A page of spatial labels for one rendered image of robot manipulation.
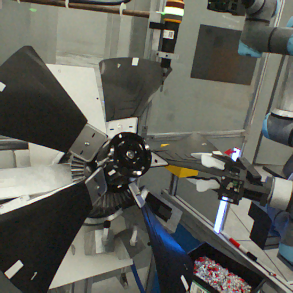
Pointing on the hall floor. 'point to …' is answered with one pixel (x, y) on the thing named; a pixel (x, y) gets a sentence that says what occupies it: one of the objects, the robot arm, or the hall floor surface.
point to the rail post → (150, 273)
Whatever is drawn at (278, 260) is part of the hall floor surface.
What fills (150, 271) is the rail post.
